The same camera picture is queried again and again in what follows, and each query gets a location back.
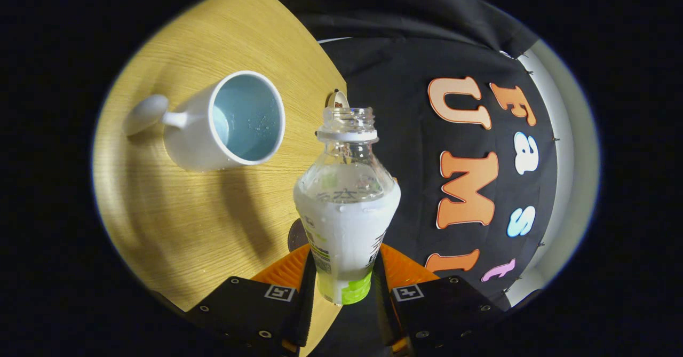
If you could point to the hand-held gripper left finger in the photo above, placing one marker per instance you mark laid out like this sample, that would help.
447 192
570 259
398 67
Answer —
251 309

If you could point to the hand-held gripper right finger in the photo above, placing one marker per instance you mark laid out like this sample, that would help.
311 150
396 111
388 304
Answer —
448 309

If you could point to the dark brown round coaster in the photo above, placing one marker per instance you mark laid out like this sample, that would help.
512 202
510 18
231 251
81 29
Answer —
296 238

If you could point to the clear juice bottle green label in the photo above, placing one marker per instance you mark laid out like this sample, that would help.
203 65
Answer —
347 223

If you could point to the white cup blue inside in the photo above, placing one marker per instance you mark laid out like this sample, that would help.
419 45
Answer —
192 143

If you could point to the wooden table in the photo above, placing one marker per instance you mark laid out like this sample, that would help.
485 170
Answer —
187 223

